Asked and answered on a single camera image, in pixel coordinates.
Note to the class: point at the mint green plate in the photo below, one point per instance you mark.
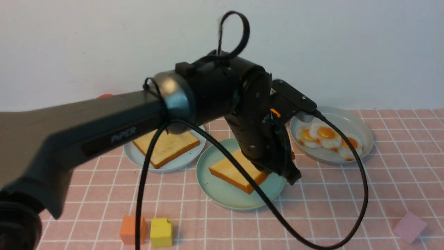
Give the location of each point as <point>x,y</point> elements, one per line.
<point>226,194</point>

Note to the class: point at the orange foam cube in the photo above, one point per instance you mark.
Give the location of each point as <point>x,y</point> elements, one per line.
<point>127,230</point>

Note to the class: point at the grey blue plate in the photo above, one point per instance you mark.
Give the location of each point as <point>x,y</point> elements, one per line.
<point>349,124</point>

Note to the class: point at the yellow foam cube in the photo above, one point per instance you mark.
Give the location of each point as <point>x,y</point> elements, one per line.
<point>161,233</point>

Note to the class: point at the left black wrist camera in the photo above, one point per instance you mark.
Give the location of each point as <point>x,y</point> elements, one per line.
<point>287,103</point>

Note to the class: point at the light blue plate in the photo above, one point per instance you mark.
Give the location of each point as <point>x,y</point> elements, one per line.
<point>135,156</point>

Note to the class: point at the pink foam cube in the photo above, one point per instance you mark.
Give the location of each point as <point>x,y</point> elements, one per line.
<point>409,227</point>

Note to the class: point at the red yellow pomegranate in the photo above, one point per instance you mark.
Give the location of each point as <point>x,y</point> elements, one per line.
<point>104,96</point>

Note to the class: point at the toast slice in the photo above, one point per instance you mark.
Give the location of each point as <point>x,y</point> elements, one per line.
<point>167,148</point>
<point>227,172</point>

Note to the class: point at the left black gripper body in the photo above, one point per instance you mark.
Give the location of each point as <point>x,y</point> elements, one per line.
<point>266,144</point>

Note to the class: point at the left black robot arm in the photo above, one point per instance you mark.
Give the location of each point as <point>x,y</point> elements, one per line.
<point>41,148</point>

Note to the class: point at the pink checkered tablecloth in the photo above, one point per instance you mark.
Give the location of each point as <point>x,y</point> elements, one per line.
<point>404,169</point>

